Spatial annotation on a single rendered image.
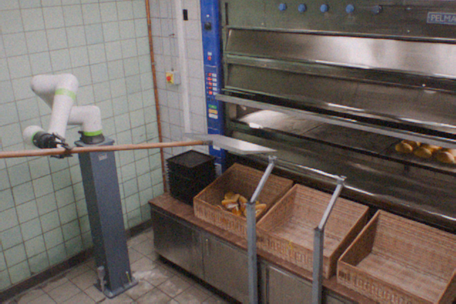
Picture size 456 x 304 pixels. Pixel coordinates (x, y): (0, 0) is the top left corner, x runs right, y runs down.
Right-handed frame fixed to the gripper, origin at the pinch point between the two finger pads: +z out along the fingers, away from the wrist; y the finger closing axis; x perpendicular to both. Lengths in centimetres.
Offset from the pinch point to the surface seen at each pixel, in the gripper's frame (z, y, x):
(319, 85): 48, -46, -142
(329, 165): 58, 6, -155
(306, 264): 74, 59, -116
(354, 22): 69, -84, -132
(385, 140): 83, -15, -179
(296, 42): 29, -70, -136
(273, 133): 12, -6, -152
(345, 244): 89, 44, -132
